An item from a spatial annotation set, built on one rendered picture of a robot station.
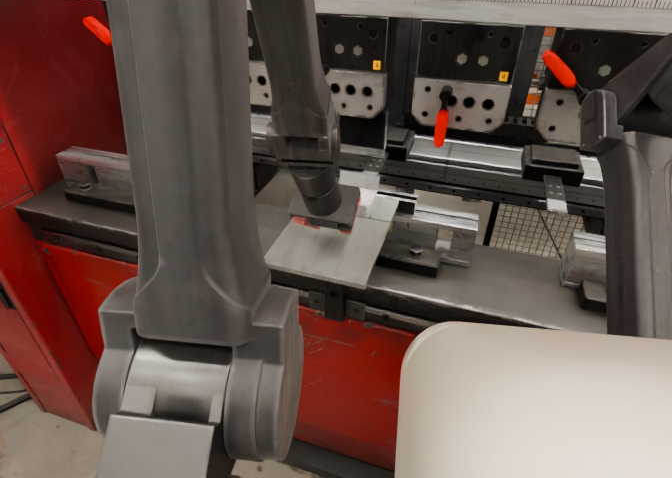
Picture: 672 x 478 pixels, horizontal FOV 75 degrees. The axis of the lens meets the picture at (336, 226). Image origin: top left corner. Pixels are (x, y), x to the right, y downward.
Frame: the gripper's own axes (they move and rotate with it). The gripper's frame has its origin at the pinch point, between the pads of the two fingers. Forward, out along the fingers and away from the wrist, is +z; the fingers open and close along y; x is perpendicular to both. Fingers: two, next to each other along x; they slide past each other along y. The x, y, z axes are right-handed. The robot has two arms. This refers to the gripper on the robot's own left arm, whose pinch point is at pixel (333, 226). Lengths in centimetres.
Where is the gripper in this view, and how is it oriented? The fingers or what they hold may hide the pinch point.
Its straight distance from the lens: 75.0
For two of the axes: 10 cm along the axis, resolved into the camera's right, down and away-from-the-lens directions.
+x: -2.6, 8.8, -4.0
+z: 1.6, 4.5, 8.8
